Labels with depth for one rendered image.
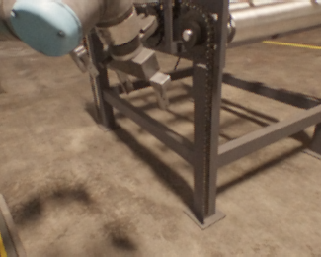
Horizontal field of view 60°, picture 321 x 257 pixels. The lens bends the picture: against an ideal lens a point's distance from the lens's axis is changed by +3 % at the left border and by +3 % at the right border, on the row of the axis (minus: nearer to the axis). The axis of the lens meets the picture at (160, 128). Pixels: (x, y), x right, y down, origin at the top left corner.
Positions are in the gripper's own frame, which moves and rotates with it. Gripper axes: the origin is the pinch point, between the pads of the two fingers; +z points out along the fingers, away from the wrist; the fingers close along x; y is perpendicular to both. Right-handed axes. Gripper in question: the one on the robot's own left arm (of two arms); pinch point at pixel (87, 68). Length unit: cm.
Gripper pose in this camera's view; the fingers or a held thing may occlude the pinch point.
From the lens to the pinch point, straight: 102.0
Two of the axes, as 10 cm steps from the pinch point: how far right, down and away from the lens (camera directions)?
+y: 7.6, -6.1, 2.2
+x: -4.7, -2.8, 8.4
